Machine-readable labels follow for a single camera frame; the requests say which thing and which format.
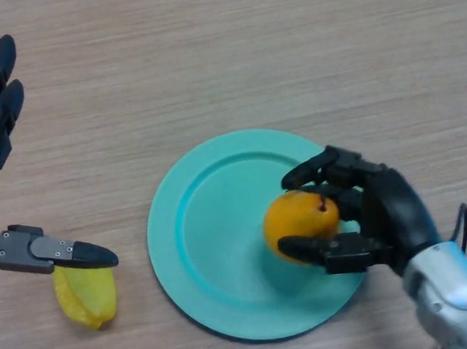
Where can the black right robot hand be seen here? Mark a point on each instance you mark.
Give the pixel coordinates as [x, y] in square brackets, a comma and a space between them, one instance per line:
[382, 211]

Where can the yellow pear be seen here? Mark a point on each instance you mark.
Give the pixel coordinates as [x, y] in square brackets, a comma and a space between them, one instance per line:
[298, 222]

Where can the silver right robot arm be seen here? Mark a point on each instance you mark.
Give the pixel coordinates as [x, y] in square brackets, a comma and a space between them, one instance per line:
[455, 298]

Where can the green round plate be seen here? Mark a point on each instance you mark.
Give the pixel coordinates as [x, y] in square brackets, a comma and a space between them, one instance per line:
[224, 256]

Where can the yellow starfruit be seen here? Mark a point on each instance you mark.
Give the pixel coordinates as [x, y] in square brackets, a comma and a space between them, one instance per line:
[87, 297]

